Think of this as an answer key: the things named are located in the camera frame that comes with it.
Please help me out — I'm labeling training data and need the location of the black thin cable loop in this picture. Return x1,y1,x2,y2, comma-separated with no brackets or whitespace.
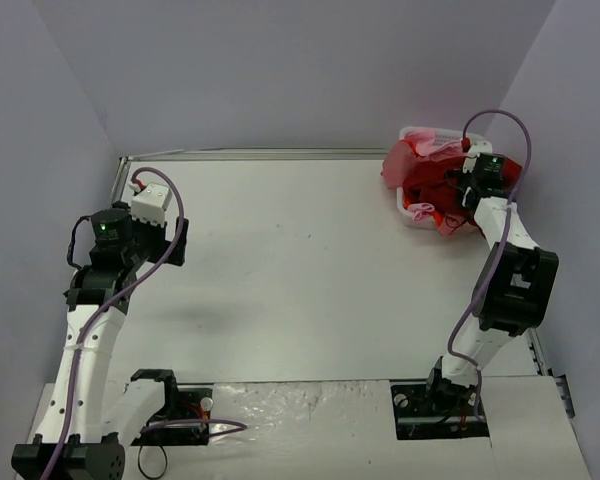
137,439,169,478

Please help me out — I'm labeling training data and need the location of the dark red t-shirt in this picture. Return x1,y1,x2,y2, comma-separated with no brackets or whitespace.
403,154,522,224

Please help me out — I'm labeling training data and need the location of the white plastic basket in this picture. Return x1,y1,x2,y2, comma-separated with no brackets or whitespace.
395,125,483,231

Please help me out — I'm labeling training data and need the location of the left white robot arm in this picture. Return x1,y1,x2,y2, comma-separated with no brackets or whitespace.
11,198,188,479

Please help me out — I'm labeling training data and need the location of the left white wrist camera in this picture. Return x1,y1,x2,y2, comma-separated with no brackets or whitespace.
130,183,173,227

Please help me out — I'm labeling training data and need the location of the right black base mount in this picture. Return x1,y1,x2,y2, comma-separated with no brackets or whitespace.
390,382,489,441

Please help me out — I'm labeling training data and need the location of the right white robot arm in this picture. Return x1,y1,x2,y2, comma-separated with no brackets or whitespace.
423,153,559,413

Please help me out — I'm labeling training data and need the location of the pink t-shirt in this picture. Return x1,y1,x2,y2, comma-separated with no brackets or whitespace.
380,127,467,235

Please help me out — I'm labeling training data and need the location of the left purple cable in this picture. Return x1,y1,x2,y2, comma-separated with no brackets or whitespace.
42,167,248,480

